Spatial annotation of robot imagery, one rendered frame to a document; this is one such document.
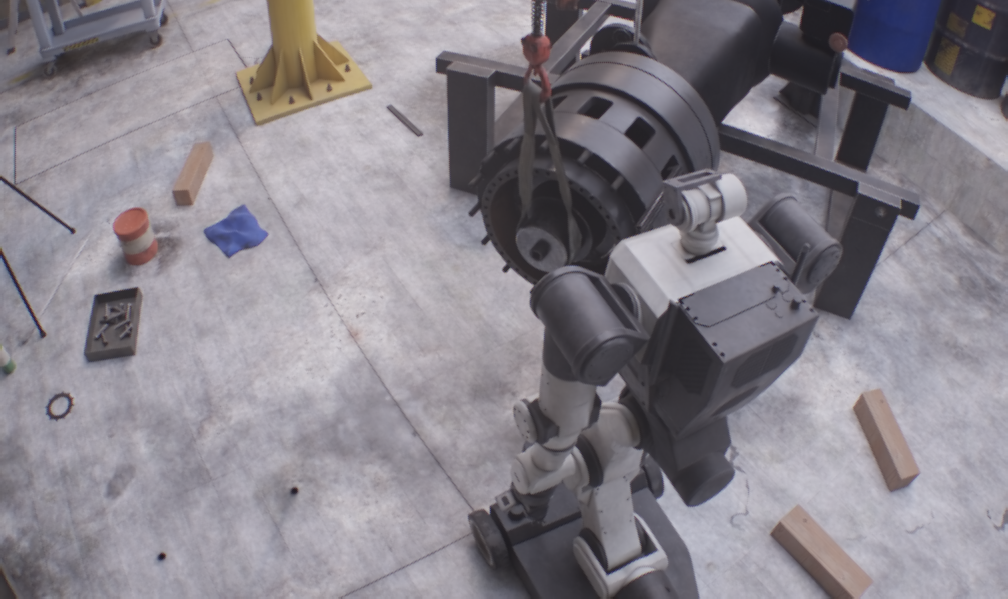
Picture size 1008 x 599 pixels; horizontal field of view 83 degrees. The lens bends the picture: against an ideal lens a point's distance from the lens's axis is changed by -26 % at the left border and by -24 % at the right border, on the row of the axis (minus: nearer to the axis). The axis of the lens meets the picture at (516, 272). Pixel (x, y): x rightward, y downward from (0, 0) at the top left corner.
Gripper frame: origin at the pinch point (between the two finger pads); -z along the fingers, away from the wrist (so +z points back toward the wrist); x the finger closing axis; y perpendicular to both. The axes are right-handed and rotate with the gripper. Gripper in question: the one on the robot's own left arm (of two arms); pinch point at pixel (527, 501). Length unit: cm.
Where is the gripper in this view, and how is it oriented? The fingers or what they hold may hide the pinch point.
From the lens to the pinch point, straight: 174.2
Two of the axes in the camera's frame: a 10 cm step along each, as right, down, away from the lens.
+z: 1.1, -5.6, -8.2
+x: -4.2, -7.7, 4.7
